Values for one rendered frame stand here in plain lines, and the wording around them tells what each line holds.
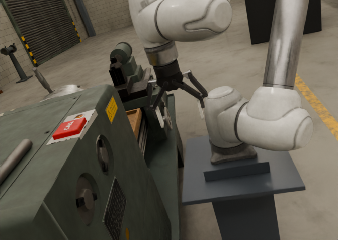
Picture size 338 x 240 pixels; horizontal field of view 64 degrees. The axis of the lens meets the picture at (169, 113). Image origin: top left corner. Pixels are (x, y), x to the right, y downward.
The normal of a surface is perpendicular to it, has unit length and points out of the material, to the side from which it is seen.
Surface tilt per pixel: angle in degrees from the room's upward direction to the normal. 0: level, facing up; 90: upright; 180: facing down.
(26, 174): 0
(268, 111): 57
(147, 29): 95
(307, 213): 0
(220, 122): 80
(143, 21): 88
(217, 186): 0
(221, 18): 93
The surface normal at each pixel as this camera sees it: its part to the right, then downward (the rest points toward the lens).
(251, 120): -0.74, -0.22
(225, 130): -0.69, 0.44
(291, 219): -0.27, -0.87
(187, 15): -0.63, 0.23
